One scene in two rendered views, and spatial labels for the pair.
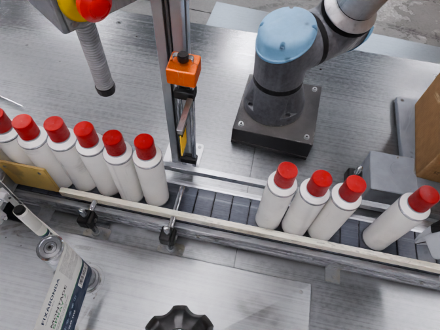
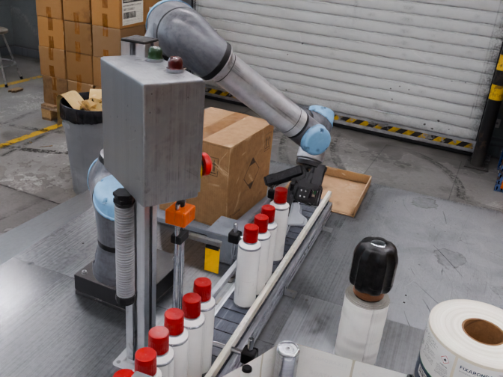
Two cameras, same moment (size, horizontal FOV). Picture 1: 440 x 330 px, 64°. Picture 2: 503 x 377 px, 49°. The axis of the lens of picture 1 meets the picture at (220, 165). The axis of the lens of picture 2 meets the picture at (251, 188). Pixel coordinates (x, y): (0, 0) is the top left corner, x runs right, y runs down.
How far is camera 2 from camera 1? 93 cm
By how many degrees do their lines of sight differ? 63
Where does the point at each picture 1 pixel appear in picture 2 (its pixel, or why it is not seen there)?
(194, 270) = not seen: hidden behind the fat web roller
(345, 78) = not seen: hidden behind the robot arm
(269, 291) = (304, 315)
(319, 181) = (263, 218)
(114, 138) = (194, 296)
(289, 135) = (168, 268)
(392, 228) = (284, 227)
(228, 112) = (99, 313)
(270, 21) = (108, 194)
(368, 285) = (300, 280)
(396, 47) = (87, 199)
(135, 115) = not seen: outside the picture
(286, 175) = (255, 228)
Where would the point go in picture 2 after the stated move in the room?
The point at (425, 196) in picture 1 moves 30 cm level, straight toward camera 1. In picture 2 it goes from (282, 191) to (349, 250)
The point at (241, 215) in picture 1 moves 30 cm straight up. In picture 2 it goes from (235, 315) to (245, 197)
